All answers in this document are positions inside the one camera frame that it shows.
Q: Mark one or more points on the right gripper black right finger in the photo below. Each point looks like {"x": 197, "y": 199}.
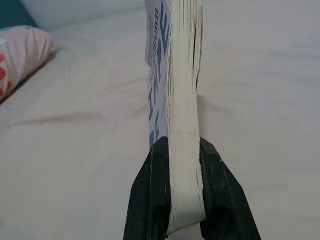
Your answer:
{"x": 225, "y": 200}

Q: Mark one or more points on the pink pillow with orange spots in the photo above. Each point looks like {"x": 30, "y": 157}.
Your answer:
{"x": 22, "y": 55}

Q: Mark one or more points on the cream sheeted bed mattress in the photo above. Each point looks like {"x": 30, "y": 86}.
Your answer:
{"x": 75, "y": 150}

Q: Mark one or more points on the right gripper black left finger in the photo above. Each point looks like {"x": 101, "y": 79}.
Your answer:
{"x": 147, "y": 195}

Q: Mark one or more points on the white book with blue letters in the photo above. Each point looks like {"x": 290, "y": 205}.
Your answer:
{"x": 182, "y": 100}

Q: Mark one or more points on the teal upholstered headboard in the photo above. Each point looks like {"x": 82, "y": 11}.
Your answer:
{"x": 12, "y": 12}

